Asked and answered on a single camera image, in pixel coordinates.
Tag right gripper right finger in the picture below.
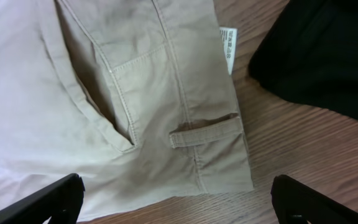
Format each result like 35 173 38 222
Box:
270 175 358 224

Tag beige cotton shorts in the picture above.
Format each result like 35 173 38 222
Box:
0 0 253 221

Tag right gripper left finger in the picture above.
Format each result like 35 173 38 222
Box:
0 173 85 224

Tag black garment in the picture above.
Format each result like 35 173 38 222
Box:
249 0 358 120

